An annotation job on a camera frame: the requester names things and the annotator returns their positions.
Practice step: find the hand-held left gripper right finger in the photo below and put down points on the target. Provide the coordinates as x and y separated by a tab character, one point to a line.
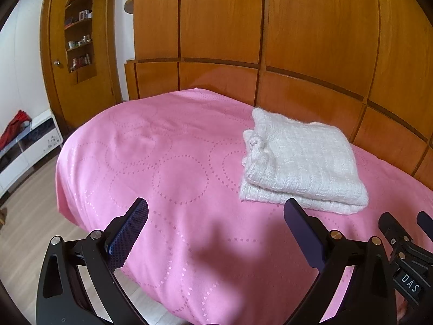
302	233

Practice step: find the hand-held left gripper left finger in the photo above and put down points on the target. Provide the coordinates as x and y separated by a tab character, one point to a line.
130	230

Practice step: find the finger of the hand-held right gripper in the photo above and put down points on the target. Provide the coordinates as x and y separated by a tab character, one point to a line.
427	223
389	226

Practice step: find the white knit sweater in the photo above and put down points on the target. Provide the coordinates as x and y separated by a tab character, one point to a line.
304	155

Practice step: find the pink bedspread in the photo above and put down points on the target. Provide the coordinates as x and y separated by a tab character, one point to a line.
169	149

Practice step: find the white low cabinet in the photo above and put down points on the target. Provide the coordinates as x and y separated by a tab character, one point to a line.
44	138

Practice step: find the brown object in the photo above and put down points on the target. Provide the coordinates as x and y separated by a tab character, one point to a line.
2	216

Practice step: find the wooden door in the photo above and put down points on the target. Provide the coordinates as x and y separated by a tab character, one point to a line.
98	101

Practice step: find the red cloth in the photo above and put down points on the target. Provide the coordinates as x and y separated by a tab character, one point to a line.
13	128

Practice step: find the wooden corner shelf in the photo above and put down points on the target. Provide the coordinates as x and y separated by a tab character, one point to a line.
129	5

